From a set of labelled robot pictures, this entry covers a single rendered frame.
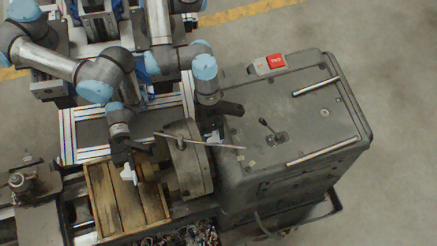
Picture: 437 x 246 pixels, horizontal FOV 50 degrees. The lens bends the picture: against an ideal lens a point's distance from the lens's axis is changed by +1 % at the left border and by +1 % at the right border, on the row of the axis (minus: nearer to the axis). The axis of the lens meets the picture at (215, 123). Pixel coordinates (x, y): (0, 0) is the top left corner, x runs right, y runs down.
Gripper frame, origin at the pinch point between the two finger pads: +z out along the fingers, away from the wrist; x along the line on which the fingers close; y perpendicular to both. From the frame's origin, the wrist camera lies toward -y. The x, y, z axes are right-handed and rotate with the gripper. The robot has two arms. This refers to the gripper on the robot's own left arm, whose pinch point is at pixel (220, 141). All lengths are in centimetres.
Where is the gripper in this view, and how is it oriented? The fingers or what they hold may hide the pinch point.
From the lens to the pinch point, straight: 165.2
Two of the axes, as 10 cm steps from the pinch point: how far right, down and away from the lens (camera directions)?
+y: -9.5, 2.7, -1.5
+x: 2.9, 6.3, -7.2
